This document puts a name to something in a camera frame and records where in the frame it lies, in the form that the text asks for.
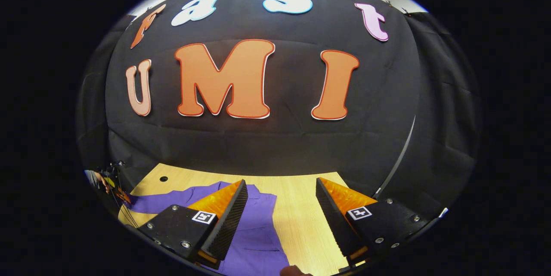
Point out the purple shirt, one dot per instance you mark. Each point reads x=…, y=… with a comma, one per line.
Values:
x=258, y=241

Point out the thin grey pole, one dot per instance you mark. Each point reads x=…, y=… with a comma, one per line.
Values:
x=402, y=155

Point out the black backdrop cloth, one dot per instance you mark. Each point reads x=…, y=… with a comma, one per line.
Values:
x=280, y=147

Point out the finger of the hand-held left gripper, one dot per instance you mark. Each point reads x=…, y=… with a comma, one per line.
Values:
x=122, y=197

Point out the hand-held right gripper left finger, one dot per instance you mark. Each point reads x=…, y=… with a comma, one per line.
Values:
x=228, y=224

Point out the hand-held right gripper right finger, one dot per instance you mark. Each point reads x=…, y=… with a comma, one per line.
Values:
x=335, y=224

